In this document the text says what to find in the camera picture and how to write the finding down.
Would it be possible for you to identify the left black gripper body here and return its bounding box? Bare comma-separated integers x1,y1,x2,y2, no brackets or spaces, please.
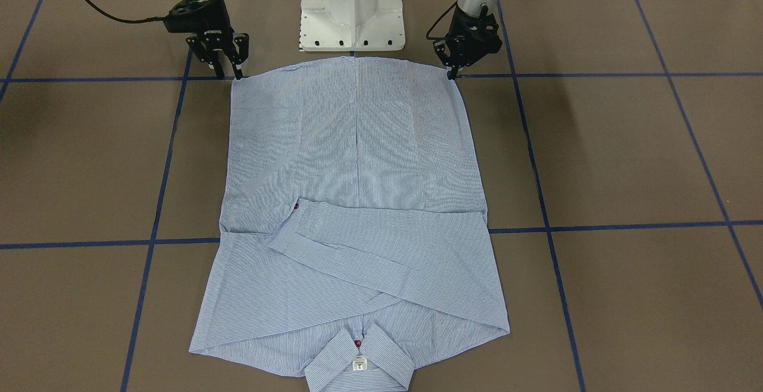
433,4,503,66

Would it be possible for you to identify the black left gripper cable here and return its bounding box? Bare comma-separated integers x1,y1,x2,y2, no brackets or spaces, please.
426,2,460,44

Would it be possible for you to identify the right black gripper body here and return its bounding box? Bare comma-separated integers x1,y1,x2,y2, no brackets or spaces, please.
164,0,235,56

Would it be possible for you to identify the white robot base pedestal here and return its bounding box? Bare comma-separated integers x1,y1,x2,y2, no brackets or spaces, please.
298,0,406,52

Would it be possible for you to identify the light blue striped shirt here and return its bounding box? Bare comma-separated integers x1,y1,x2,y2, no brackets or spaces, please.
189,57,510,391

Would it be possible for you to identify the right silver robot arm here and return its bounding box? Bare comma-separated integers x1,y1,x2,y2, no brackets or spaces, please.
149,0,250,79

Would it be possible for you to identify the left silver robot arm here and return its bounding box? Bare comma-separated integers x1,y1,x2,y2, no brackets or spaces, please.
426,0,503,80

